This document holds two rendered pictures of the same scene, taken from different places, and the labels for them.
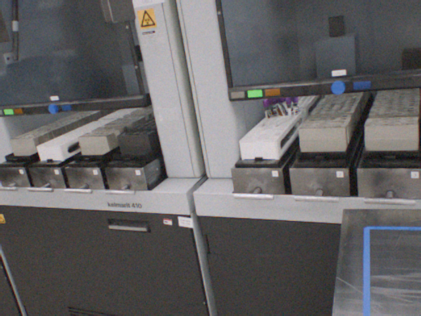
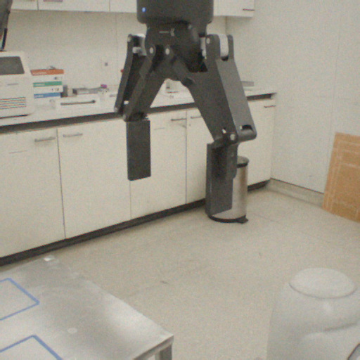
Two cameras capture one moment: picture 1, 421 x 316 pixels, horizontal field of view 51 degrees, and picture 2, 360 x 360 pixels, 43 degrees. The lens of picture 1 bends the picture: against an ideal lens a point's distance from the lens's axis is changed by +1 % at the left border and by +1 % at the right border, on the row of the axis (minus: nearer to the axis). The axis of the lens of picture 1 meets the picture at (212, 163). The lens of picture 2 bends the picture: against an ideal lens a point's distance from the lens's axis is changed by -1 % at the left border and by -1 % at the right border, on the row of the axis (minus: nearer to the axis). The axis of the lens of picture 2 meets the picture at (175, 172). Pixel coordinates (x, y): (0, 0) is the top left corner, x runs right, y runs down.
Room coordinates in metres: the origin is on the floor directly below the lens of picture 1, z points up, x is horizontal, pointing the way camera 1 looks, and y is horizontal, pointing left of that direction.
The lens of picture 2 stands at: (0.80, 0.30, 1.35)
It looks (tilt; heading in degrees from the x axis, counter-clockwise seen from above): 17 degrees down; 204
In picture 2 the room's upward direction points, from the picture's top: straight up
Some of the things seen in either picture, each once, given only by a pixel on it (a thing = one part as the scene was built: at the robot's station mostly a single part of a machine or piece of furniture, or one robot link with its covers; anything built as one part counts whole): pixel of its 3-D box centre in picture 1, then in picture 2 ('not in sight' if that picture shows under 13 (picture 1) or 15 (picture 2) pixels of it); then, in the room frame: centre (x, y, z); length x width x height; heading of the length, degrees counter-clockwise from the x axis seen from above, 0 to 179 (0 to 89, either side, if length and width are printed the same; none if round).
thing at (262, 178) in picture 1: (289, 137); not in sight; (1.29, -0.25, 0.78); 0.73 x 0.14 x 0.09; 153
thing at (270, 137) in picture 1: (275, 134); not in sight; (1.17, -0.19, 0.83); 0.30 x 0.10 x 0.06; 153
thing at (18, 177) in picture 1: (76, 143); not in sight; (1.68, 0.52, 0.78); 0.73 x 0.14 x 0.09; 153
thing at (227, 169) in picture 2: not in sight; (235, 154); (0.41, 0.19, 1.25); 0.03 x 0.01 x 0.05; 63
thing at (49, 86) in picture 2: not in sight; (42, 86); (-1.71, -1.80, 1.01); 0.23 x 0.12 x 0.08; 152
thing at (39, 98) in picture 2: not in sight; (40, 98); (-1.69, -1.81, 0.94); 0.23 x 0.13 x 0.07; 157
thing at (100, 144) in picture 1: (95, 145); not in sight; (1.34, 0.35, 0.85); 0.12 x 0.02 x 0.06; 64
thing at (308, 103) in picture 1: (301, 106); not in sight; (1.45, -0.33, 0.83); 0.30 x 0.10 x 0.06; 153
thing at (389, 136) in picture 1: (391, 137); not in sight; (0.94, -0.41, 0.85); 0.12 x 0.02 x 0.06; 62
